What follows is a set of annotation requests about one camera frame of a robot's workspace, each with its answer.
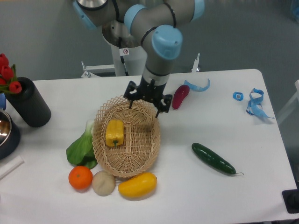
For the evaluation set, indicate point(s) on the blue object at left edge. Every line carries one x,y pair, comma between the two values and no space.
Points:
3,101

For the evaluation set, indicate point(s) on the orange tangerine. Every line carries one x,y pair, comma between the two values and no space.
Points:
80,177

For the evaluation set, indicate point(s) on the woven wicker basket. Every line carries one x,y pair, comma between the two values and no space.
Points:
141,137

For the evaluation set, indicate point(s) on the dark metal bowl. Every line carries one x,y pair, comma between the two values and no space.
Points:
9,135

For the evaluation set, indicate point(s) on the black cylindrical vase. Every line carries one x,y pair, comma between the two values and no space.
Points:
30,104

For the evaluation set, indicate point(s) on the yellow mango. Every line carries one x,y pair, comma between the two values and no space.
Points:
138,186

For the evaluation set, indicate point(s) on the yellow bell pepper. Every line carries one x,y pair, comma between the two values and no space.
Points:
114,133

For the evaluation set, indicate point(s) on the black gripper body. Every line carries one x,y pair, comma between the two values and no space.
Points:
149,92

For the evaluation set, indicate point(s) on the tangled blue tape strip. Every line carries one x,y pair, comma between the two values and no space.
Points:
254,107

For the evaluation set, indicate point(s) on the green bok choy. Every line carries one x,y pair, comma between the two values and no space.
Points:
80,152

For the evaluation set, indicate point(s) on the red tulip flowers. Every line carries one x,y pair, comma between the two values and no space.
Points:
9,83

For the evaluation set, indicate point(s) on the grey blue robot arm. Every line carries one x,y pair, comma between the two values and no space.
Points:
155,30

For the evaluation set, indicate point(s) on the black device at corner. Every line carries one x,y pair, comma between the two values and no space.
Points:
291,200

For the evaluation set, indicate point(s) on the curved blue tape strip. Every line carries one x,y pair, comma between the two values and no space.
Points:
196,87

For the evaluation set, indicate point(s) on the dark green cucumber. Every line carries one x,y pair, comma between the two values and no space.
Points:
212,159

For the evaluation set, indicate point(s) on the white frame at right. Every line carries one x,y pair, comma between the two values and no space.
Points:
289,107

